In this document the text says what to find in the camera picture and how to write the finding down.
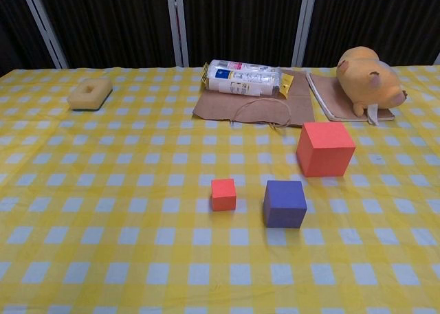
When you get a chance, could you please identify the small red cube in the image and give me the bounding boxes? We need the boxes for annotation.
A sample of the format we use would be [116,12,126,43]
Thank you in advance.
[210,178,238,212]

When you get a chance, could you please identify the purple foam cube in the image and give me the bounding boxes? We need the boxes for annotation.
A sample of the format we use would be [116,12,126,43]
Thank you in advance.
[263,179,308,229]

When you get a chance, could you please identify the large red cube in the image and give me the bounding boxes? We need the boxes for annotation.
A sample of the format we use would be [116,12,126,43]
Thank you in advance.
[296,121,356,178]

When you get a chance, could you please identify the brown paper bag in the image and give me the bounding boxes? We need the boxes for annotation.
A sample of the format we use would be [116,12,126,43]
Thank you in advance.
[191,69,316,129]

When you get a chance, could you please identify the plastic snack package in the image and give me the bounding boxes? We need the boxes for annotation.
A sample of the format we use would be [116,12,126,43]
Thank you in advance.
[201,58,296,100]

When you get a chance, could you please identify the yellow checkered tablecloth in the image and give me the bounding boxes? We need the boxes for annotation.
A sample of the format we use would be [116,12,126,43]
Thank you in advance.
[0,65,440,314]

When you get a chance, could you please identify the brown notebook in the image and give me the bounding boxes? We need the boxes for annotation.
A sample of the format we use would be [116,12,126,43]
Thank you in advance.
[305,71,395,122]

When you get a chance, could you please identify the yellow sponge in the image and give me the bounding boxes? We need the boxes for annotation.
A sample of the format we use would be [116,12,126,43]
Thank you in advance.
[66,78,113,113]

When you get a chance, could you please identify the orange plush toy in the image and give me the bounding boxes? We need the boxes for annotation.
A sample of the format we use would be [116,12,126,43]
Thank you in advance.
[335,45,409,126]

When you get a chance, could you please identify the black pleated curtain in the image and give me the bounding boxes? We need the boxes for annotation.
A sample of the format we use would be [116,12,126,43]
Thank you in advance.
[0,0,440,77]

